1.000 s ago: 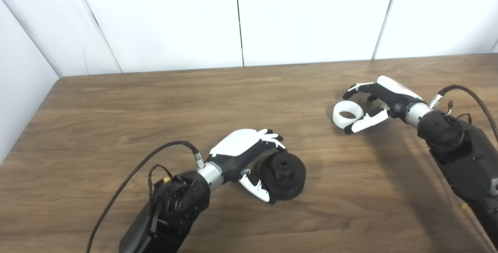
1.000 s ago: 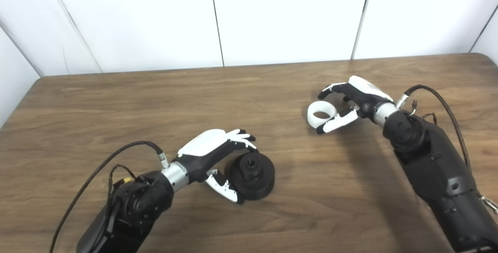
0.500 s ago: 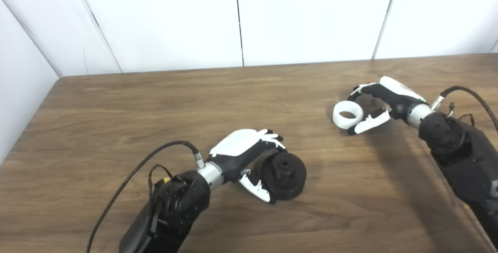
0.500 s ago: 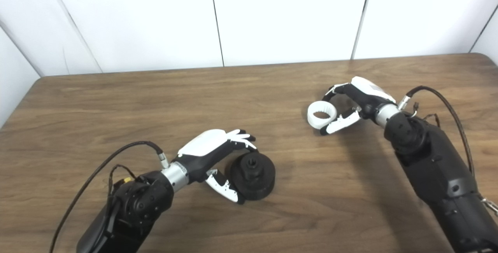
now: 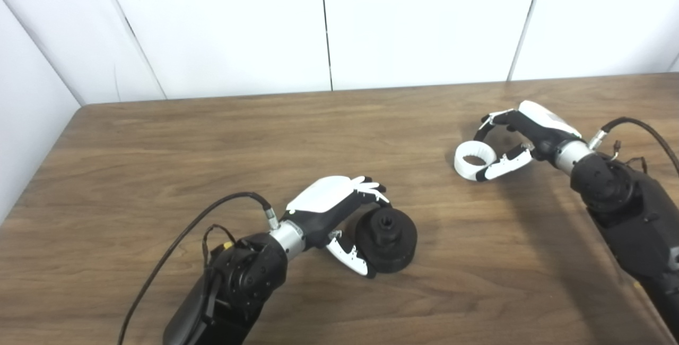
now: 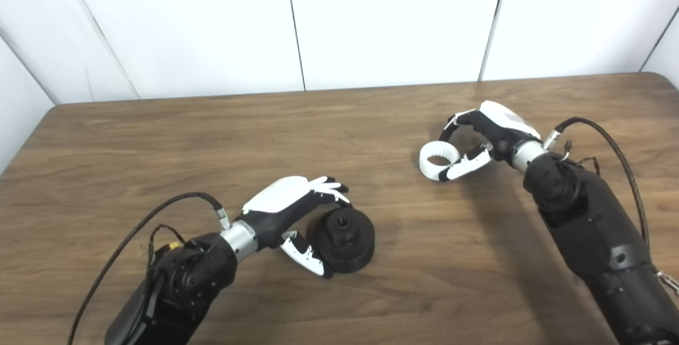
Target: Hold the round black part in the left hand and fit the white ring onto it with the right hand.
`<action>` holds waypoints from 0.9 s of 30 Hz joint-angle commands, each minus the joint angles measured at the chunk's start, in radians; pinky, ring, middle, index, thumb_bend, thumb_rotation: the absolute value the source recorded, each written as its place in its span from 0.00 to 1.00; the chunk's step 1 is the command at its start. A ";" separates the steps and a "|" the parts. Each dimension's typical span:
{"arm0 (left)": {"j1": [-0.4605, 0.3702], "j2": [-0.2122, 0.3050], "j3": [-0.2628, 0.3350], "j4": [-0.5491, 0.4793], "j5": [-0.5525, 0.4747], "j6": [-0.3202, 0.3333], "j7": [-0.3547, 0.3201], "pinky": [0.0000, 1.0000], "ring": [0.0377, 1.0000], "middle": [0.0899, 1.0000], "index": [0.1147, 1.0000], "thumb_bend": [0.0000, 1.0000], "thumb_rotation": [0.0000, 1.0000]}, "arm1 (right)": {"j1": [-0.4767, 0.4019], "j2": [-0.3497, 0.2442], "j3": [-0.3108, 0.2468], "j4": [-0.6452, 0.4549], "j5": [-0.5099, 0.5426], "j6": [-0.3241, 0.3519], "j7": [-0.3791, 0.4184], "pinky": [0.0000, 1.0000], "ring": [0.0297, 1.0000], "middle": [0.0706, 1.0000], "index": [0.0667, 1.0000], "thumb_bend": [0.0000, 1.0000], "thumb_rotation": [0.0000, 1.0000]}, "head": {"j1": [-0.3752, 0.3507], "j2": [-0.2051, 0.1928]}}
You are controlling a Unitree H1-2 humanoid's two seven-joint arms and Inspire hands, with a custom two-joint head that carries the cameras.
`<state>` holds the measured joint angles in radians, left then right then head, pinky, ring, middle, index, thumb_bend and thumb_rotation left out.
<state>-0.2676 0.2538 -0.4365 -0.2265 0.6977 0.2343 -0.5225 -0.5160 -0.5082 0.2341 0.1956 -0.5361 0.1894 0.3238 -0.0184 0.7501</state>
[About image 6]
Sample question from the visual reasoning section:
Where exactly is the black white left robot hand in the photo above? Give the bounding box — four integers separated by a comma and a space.
241, 176, 351, 279

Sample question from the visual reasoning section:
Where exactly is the thin dark wire loop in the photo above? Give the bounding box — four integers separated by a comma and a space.
562, 141, 600, 176

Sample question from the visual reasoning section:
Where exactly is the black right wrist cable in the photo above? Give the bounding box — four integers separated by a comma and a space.
544, 117, 650, 250

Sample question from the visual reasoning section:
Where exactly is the silver cable plug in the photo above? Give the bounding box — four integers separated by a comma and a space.
655, 271, 679, 297

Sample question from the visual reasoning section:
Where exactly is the white toothed plastic ring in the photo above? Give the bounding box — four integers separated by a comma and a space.
419, 141, 460, 182

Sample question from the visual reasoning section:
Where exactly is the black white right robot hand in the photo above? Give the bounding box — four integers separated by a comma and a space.
438, 101, 542, 182

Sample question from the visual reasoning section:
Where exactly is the round black plastic part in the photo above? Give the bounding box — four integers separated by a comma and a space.
312, 208, 376, 274

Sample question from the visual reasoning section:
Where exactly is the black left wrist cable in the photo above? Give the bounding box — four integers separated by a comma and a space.
67, 192, 232, 345

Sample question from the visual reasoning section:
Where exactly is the thin wire with yellow connector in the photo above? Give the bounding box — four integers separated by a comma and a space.
147, 224, 187, 269

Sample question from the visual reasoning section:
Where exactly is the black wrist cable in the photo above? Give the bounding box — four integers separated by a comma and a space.
544, 117, 650, 250
67, 192, 232, 345

